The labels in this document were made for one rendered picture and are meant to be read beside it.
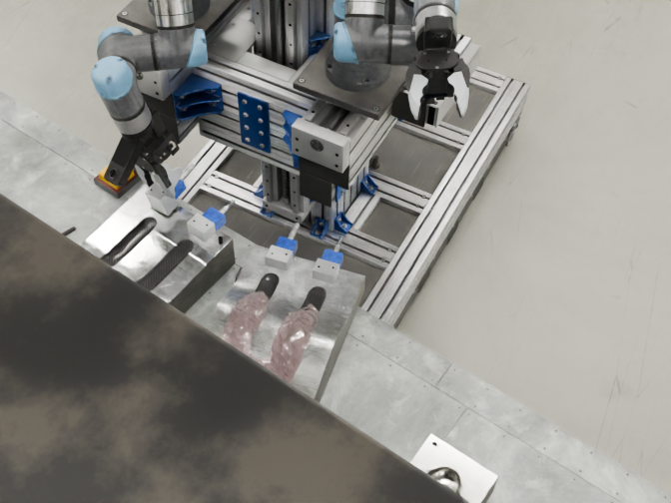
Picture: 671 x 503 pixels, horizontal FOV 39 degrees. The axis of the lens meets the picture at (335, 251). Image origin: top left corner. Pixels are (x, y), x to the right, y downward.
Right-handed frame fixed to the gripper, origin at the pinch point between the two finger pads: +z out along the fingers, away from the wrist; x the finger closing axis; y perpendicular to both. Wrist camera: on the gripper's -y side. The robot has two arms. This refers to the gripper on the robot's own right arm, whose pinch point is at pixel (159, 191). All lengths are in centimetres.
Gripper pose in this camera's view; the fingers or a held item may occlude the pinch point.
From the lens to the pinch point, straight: 214.9
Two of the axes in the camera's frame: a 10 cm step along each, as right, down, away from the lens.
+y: 5.8, -7.2, 4.0
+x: -8.0, -3.9, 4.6
